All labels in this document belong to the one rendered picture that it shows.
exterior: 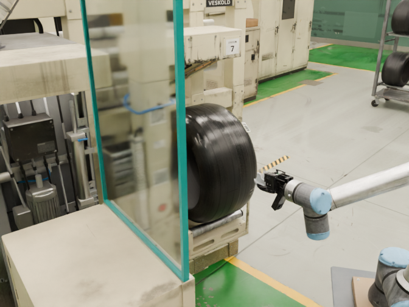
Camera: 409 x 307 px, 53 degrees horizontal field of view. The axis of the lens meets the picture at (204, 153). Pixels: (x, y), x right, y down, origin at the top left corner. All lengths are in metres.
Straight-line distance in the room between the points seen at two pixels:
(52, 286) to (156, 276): 0.28
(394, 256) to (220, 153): 0.89
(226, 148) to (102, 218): 0.64
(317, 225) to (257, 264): 1.72
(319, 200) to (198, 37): 1.02
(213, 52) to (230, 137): 0.53
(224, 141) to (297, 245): 1.88
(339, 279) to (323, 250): 1.22
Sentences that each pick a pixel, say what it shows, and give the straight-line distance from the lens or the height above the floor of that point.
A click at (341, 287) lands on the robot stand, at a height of 0.60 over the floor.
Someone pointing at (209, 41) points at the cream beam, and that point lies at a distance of 2.15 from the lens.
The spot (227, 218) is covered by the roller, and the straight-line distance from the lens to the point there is 2.12.
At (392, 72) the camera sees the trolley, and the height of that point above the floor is 0.62.
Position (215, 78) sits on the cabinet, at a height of 0.49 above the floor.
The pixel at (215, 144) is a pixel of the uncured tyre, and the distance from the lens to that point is 1.79.
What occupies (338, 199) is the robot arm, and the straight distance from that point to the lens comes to 1.74.
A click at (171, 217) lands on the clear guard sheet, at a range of 1.13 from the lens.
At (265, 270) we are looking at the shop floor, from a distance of 3.25.
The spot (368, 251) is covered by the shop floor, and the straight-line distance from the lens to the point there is 3.64.
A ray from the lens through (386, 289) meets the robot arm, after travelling 1.98.
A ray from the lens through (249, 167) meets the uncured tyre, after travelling 1.88.
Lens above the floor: 2.06
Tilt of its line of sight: 24 degrees down
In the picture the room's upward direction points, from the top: straight up
